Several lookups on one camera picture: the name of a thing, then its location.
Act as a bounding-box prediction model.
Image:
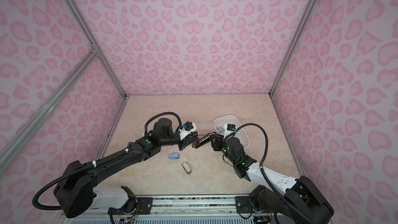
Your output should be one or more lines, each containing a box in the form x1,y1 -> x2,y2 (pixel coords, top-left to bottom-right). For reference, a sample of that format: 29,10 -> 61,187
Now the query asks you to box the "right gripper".
209,133 -> 237,166

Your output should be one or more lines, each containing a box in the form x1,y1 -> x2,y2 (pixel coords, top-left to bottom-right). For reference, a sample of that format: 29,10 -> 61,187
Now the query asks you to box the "black stapler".
193,133 -> 214,149

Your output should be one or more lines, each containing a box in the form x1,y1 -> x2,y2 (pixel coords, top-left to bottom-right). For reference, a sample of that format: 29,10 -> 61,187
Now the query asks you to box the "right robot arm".
208,133 -> 334,224

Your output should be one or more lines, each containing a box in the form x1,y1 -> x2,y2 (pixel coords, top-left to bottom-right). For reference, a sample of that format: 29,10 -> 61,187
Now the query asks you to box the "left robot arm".
54,118 -> 199,218

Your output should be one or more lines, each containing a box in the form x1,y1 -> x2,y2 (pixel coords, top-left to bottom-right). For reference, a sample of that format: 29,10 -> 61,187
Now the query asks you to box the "blue mini stapler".
168,152 -> 180,161

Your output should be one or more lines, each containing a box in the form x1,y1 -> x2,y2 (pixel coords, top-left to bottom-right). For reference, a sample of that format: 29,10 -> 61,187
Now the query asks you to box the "white plastic bin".
213,114 -> 251,150

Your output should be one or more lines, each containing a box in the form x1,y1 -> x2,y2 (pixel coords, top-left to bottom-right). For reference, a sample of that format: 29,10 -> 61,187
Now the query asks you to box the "right mounting plate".
235,196 -> 255,215

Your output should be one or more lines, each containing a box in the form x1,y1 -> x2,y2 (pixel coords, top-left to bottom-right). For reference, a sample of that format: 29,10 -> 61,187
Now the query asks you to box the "mounting plate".
235,196 -> 255,215
107,197 -> 153,215

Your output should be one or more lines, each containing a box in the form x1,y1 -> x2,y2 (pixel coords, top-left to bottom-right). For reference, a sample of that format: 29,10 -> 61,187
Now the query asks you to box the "left mounting plate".
107,197 -> 153,215

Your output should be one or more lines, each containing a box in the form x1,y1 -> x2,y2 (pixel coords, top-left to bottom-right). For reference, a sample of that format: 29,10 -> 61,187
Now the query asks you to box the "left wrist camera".
179,121 -> 197,140

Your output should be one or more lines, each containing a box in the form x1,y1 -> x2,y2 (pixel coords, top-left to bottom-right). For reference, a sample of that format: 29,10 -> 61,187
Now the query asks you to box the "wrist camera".
224,123 -> 237,138
179,121 -> 197,140

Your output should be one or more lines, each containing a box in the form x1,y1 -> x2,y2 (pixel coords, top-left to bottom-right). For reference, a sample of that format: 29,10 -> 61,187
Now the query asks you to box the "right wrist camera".
224,123 -> 237,138

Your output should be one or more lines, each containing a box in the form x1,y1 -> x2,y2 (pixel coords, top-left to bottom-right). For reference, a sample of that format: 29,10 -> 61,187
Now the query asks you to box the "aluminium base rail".
58,194 -> 332,224

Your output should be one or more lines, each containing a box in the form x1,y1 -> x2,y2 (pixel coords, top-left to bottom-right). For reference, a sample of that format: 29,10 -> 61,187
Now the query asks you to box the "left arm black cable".
32,111 -> 183,211

